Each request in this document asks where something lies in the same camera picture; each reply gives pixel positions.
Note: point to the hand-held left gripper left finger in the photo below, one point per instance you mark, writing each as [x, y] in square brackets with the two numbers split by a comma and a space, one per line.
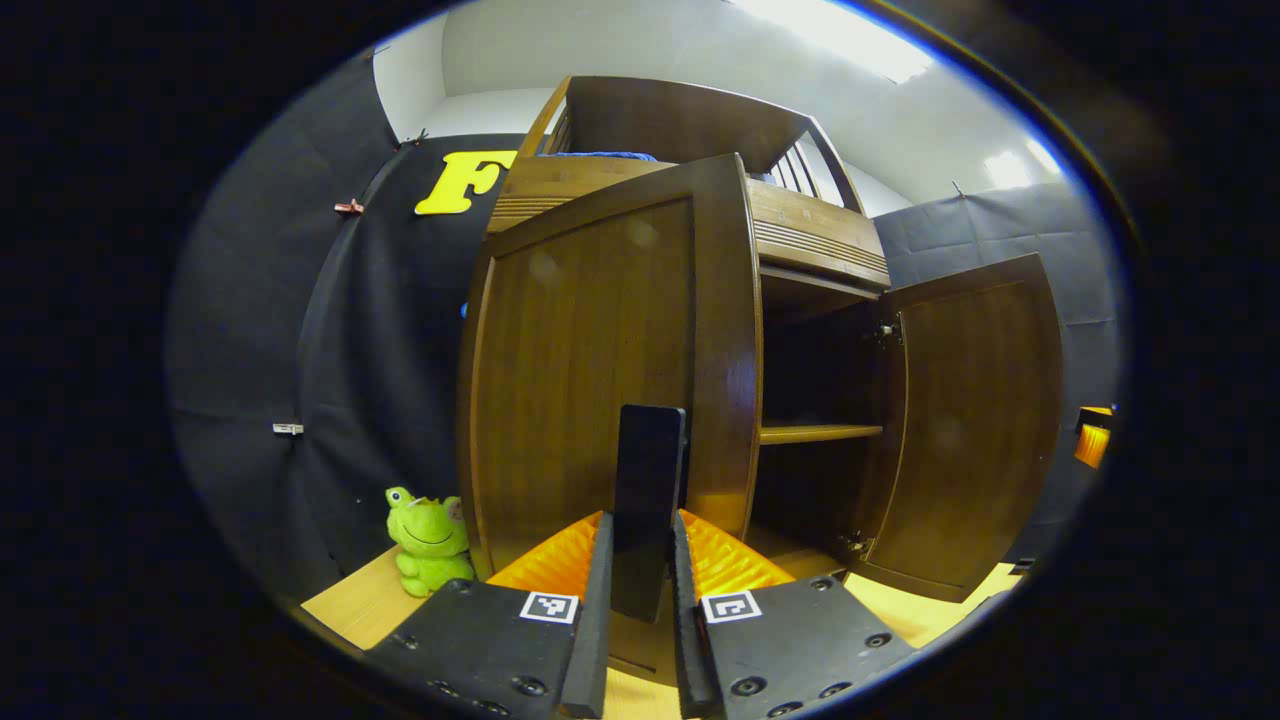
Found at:
[598, 640]

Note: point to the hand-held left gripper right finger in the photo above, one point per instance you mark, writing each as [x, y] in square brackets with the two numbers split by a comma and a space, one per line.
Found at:
[686, 640]

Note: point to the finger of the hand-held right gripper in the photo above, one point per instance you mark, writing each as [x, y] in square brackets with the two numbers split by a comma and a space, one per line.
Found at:
[1093, 445]

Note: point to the wooden shoe cabinet door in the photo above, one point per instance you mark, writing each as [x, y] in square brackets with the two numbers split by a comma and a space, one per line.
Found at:
[980, 420]
[580, 380]

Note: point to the wooden double-door shoe cabinet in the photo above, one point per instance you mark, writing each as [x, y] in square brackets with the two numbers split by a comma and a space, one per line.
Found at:
[680, 120]

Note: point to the metal door hinge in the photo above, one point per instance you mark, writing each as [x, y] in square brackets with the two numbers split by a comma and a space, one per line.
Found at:
[890, 330]
[856, 544]

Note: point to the wooden cabinet drawer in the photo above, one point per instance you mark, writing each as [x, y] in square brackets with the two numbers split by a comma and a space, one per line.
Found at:
[815, 235]

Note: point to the green frog toy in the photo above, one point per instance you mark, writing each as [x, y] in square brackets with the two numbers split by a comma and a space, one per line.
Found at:
[430, 540]

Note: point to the wooden inner shelf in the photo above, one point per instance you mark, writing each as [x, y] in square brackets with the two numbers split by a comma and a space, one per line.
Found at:
[820, 434]

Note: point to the ceiling light panel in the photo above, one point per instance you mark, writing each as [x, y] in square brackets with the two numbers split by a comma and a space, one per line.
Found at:
[850, 35]
[1015, 168]

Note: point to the blue cloth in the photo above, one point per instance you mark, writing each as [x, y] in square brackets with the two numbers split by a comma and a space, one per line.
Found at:
[600, 156]

